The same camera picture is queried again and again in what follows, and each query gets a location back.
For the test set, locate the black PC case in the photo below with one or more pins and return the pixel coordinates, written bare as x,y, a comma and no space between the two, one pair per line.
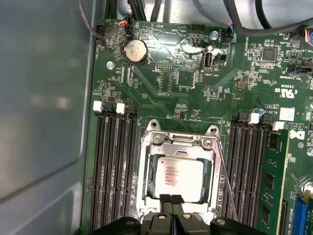
44,98

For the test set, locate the green motherboard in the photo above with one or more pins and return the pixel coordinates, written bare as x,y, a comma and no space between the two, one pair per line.
171,93

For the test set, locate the CPU socket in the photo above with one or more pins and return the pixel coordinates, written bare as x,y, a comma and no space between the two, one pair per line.
182,134

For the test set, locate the silver USB port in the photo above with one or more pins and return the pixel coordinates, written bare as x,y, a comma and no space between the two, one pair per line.
207,60

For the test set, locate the silver CPU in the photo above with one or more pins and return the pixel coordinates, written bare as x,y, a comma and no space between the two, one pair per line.
181,176

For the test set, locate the round coin battery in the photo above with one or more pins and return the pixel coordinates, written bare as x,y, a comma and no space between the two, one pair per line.
135,51

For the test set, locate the blue expansion slot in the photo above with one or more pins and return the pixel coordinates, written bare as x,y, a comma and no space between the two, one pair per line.
300,218

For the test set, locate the metal locking lever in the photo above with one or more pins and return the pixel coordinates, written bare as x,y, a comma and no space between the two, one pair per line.
227,183

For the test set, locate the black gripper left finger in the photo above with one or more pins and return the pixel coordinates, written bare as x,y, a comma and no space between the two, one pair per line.
151,227

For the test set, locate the black RAM slot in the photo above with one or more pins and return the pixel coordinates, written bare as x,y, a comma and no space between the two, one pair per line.
108,159
256,171
97,159
119,159
244,171
232,171
129,159

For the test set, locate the green RAM stick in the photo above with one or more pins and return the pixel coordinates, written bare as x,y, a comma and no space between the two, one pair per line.
278,161

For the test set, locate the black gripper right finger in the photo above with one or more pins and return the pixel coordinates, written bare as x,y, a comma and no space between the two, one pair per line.
193,227

